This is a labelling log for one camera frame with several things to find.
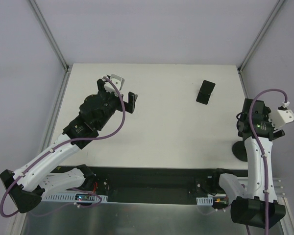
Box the black round-base phone stand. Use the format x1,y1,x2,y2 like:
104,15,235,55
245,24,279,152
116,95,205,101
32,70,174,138
232,141,247,162

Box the black folding phone stand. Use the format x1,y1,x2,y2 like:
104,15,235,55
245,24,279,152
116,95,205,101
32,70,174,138
196,80,216,105

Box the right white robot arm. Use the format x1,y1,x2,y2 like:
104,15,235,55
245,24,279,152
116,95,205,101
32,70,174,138
211,98,286,230

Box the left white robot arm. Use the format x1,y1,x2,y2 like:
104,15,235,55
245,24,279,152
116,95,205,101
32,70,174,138
0,74,137,218

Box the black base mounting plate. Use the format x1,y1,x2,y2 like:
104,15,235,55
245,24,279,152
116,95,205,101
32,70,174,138
56,166,238,204

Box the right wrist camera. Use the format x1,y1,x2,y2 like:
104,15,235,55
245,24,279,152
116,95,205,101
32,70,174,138
269,106,294,129

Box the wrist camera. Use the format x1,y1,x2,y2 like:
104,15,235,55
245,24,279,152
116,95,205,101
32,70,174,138
269,106,294,129
103,74,124,92

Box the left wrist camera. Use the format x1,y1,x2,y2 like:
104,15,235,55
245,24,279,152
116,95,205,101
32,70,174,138
103,74,124,92

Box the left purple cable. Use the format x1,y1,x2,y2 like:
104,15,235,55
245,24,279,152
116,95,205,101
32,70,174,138
0,76,126,218

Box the right aluminium frame post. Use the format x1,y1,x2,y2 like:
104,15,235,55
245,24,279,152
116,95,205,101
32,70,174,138
238,0,287,74

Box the aluminium frame post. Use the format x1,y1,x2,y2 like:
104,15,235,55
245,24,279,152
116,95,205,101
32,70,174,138
27,0,70,72
238,0,287,74

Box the right white cable duct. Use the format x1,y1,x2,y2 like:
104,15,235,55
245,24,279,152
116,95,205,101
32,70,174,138
196,197,214,206

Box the white cable duct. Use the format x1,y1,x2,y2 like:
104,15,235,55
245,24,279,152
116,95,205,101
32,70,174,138
42,191,108,203
196,197,214,206

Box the left aluminium frame post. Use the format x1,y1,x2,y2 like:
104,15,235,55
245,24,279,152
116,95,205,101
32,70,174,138
27,0,70,72

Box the left white cable duct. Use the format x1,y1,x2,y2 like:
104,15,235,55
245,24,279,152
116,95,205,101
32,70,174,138
42,191,108,203

